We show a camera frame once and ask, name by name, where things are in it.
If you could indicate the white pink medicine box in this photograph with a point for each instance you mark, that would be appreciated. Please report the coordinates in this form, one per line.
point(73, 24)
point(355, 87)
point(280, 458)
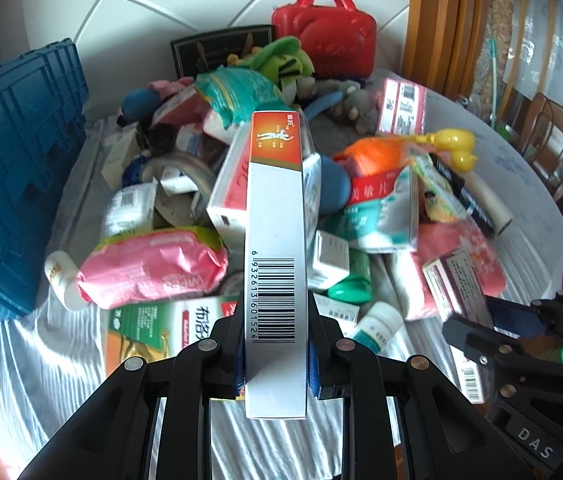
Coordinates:
point(401, 107)

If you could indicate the teal snack packet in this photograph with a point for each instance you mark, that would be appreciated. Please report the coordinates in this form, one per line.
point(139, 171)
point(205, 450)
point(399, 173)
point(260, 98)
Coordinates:
point(241, 95)

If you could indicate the blue plastic crate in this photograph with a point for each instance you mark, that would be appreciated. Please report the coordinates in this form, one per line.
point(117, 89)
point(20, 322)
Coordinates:
point(16, 170)

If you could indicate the white orange medicine box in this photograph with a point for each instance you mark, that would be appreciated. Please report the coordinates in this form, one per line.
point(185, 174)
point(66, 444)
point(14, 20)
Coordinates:
point(276, 260)

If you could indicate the small white box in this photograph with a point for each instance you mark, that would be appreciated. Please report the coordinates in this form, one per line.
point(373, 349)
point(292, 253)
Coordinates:
point(329, 260)

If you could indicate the grey plush toy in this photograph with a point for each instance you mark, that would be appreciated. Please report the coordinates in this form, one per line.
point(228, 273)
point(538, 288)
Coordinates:
point(356, 105)

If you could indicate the black white tube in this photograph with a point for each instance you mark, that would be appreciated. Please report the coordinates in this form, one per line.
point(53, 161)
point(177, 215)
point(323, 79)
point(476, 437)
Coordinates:
point(481, 205)

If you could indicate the maroon white medicine box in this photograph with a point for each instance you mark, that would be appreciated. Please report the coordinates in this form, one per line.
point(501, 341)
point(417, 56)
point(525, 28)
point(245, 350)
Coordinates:
point(454, 285)

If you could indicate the red toy suitcase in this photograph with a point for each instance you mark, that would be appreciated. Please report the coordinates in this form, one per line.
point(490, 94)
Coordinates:
point(331, 35)

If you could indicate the wooden chair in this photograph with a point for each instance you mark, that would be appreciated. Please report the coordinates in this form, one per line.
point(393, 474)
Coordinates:
point(556, 135)

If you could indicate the pink tissue pack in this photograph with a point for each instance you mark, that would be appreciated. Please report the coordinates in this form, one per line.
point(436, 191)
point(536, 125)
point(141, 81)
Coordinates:
point(461, 245)

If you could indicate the yellow plastic toy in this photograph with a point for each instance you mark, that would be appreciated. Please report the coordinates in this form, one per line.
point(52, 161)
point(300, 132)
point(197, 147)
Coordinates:
point(454, 147)

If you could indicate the orange mesh bag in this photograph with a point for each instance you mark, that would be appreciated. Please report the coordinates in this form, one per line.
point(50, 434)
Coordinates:
point(376, 155)

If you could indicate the red white medicine box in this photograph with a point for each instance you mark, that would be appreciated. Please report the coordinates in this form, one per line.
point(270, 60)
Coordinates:
point(231, 185)

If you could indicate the pink wet wipes pack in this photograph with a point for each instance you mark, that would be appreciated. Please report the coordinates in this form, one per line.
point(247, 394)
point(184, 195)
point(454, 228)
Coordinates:
point(156, 267)

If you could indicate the white pill bottle orange label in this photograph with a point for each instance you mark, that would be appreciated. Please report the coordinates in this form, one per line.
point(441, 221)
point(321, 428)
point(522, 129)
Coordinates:
point(61, 277)

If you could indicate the white bottle green label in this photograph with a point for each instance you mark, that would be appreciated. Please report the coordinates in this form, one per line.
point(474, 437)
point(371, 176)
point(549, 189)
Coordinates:
point(379, 327)

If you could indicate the green white medicine box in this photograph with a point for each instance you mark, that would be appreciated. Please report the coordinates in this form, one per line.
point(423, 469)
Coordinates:
point(161, 325)

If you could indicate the green plush toy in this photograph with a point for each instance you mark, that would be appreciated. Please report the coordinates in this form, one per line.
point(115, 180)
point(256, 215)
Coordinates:
point(281, 60)

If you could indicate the small pink plush toy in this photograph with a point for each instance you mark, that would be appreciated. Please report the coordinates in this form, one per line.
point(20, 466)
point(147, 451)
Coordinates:
point(171, 86)

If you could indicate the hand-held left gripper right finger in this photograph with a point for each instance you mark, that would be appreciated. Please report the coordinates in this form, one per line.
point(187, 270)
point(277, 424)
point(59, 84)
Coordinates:
point(312, 360)

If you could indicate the white barcode box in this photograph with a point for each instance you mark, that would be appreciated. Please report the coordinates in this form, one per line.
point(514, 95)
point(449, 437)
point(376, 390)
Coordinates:
point(471, 377)

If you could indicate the wooden door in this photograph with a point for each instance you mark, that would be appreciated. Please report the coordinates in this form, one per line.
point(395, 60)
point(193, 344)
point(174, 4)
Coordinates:
point(441, 20)

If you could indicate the clear tape roll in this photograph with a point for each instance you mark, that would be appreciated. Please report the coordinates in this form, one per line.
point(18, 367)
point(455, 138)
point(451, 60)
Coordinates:
point(181, 170)

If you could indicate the teal face mask box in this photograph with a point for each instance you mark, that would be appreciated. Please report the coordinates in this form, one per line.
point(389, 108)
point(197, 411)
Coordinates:
point(381, 215)

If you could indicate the blue oval case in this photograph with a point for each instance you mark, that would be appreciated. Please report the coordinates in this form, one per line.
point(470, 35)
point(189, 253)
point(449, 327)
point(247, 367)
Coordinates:
point(334, 185)

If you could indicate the blue plush toy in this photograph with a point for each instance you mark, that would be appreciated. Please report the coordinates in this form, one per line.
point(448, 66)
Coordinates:
point(139, 105)

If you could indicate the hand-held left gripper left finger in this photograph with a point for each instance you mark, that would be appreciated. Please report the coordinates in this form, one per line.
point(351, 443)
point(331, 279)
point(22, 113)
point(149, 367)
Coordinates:
point(239, 370)

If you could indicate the white cloth covered desktop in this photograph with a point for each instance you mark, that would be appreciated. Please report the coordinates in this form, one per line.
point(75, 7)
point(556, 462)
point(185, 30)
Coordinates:
point(61, 385)

